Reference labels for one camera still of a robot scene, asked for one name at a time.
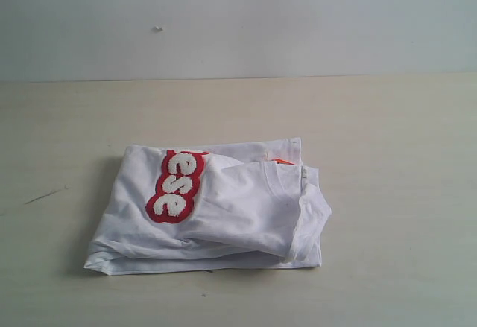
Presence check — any orange neck tag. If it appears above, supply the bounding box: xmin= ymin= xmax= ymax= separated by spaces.
xmin=272 ymin=158 xmax=298 ymax=166

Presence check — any white t-shirt red lettering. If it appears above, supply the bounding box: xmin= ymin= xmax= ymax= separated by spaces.
xmin=85 ymin=138 xmax=331 ymax=276

